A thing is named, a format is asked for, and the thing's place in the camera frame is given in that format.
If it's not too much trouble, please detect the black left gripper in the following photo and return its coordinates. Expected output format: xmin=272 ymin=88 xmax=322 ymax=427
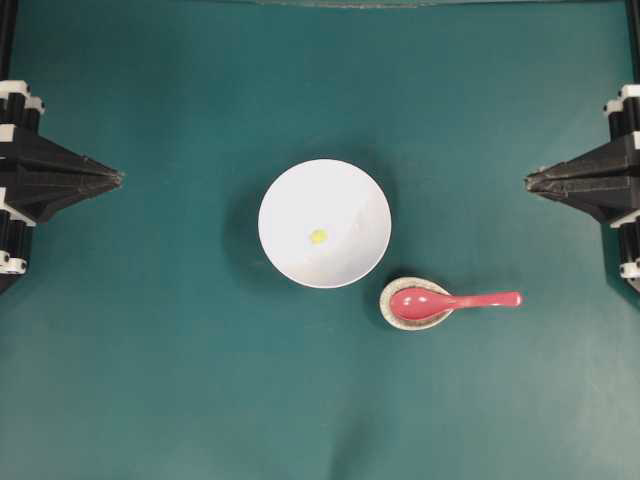
xmin=1 ymin=80 xmax=122 ymax=292

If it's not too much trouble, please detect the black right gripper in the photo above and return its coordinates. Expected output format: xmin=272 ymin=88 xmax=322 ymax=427
xmin=525 ymin=84 xmax=639 ymax=293

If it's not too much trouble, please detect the red plastic spoon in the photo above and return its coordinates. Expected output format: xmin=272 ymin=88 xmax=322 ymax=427
xmin=390 ymin=287 xmax=523 ymax=321

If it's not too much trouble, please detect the speckled ceramic spoon rest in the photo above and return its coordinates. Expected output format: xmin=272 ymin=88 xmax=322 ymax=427
xmin=379 ymin=277 xmax=451 ymax=331

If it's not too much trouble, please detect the white round bowl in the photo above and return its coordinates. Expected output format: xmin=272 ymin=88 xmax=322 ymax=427
xmin=257 ymin=159 xmax=392 ymax=289

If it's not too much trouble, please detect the yellow hexagonal prism block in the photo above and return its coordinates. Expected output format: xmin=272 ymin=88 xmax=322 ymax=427
xmin=310 ymin=229 xmax=328 ymax=245

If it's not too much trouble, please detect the black left frame rail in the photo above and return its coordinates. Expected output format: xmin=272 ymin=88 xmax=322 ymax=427
xmin=0 ymin=0 xmax=18 ymax=81

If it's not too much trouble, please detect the black frame rail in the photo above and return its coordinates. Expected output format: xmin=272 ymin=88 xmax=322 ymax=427
xmin=624 ymin=0 xmax=640 ymax=84
xmin=0 ymin=0 xmax=18 ymax=81

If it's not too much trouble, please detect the black right frame rail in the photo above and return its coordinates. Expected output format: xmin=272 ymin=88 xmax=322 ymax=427
xmin=624 ymin=0 xmax=640 ymax=84

